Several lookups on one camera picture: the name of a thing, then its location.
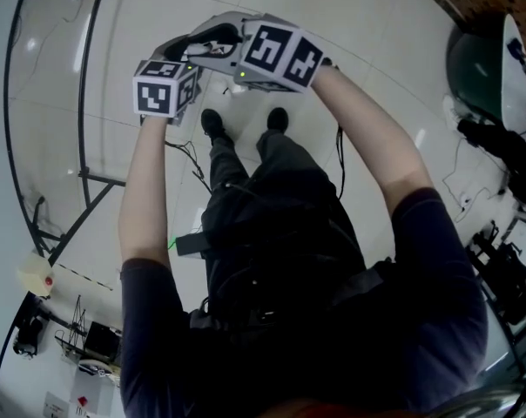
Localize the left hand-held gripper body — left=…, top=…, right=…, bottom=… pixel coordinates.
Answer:
left=131, top=58, right=204, bottom=126

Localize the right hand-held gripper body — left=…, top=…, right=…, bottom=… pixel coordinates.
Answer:
left=233, top=11, right=327, bottom=94

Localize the person's right forearm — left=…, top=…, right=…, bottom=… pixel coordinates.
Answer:
left=309, top=65, right=435, bottom=217

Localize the person's left forearm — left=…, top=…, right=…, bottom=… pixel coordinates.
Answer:
left=118, top=114, right=173, bottom=273

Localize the person's left black shoe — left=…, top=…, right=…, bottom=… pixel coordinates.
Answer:
left=200, top=108, right=227, bottom=141

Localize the person's black shoe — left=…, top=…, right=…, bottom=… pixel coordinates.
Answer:
left=266, top=106, right=289, bottom=133
left=200, top=108, right=227, bottom=141

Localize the person's right black shoe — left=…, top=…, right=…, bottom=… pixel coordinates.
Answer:
left=266, top=106, right=289, bottom=133

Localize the person's left leg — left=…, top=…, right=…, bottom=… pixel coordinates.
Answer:
left=206, top=135, right=252, bottom=199

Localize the person's leg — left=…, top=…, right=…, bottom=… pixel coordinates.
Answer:
left=206, top=135, right=252, bottom=199
left=254, top=128, right=338, bottom=199

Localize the person's right leg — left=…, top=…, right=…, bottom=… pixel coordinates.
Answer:
left=254, top=128, right=338, bottom=199

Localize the black chest-mounted device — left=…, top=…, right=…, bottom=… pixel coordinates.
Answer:
left=175, top=233, right=212, bottom=259

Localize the striped floor tape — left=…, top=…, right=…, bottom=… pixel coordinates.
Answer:
left=56, top=262, right=115, bottom=292

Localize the dark green round bin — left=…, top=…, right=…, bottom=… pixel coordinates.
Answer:
left=445, top=31, right=508, bottom=121

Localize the beige box with red button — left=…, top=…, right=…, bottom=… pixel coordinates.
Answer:
left=16, top=252, right=56, bottom=299

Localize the white round table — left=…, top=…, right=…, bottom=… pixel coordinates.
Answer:
left=500, top=13, right=526, bottom=125

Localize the black box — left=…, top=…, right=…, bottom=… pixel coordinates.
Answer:
left=83, top=320, right=124, bottom=364

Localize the black office chair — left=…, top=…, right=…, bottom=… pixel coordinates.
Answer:
left=467, top=222, right=526, bottom=326
left=10, top=300, right=45, bottom=360

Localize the person's dark shirt torso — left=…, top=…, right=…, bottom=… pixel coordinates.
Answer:
left=118, top=185, right=490, bottom=418

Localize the white box red label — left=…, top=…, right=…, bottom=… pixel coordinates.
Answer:
left=69, top=366, right=116, bottom=418

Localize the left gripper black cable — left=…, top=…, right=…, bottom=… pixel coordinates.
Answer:
left=165, top=139, right=212, bottom=193

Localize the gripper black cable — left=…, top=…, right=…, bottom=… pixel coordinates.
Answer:
left=334, top=124, right=347, bottom=200
left=165, top=139, right=212, bottom=193

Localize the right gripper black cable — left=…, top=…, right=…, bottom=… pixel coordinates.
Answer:
left=334, top=124, right=347, bottom=200

